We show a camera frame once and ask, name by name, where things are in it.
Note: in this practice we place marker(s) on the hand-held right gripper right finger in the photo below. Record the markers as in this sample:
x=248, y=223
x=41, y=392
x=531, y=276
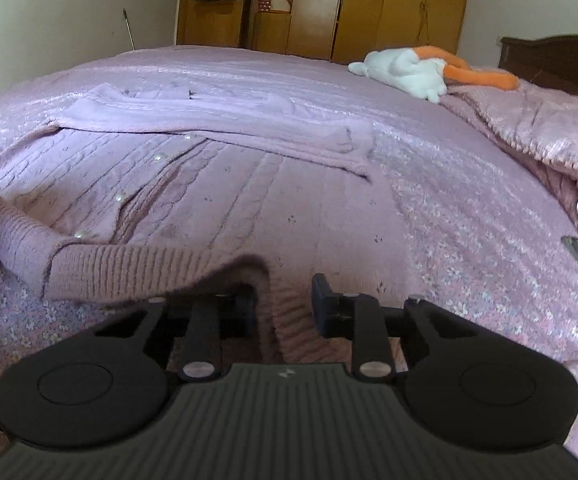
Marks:
x=325, y=305

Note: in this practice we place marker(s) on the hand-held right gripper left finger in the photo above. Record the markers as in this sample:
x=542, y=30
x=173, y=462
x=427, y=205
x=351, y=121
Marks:
x=203, y=332

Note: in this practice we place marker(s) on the pink knitted cardigan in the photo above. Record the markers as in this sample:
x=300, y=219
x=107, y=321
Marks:
x=249, y=195

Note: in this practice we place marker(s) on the pink floral bedsheet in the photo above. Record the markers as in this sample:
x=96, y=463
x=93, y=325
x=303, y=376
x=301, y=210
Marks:
x=469, y=200

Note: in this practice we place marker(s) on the white and orange plush toy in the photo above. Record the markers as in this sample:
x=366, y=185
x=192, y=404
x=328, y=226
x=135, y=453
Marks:
x=409, y=72

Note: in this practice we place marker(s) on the pink checked quilt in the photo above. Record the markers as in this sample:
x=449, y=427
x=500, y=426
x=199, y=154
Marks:
x=539, y=125

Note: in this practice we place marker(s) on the wooden wardrobe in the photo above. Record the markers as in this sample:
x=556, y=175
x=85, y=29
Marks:
x=384, y=10

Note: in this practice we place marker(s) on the pink dotted box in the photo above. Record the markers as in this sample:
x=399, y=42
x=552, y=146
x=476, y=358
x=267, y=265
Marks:
x=264, y=5

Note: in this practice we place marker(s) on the thin metal rod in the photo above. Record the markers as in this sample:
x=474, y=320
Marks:
x=129, y=30

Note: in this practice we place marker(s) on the dark wooden bed headboard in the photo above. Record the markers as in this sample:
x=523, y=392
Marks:
x=559, y=60

